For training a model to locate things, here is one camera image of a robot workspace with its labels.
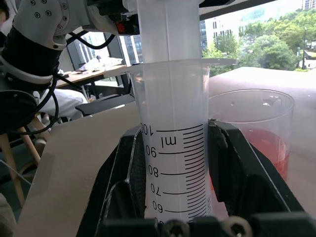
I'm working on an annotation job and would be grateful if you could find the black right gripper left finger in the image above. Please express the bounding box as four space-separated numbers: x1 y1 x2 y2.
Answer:
76 125 148 237

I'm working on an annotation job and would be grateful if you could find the wooden chair with slanted legs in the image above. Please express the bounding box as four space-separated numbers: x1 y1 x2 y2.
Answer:
0 116 51 208

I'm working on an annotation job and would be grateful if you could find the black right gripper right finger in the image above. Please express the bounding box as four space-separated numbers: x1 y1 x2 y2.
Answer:
208 120 307 217

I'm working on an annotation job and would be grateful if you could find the black office chair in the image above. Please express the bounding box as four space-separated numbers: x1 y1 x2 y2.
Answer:
75 93 136 117

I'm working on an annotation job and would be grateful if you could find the wooden background table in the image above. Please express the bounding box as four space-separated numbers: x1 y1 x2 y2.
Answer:
55 64 128 99

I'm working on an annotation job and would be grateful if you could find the person in white clothing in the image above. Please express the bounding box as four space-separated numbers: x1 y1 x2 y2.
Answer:
33 88 89 124

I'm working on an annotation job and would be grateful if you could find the clear cup with red liquid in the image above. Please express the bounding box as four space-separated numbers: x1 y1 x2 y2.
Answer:
208 88 296 220

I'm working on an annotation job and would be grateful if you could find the clear plastic graduated cylinder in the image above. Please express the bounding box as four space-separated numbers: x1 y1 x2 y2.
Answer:
103 0 239 223

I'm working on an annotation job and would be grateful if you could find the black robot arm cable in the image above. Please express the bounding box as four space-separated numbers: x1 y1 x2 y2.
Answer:
7 31 117 136

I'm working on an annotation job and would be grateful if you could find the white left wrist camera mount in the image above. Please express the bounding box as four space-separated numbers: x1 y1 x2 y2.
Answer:
11 0 99 51

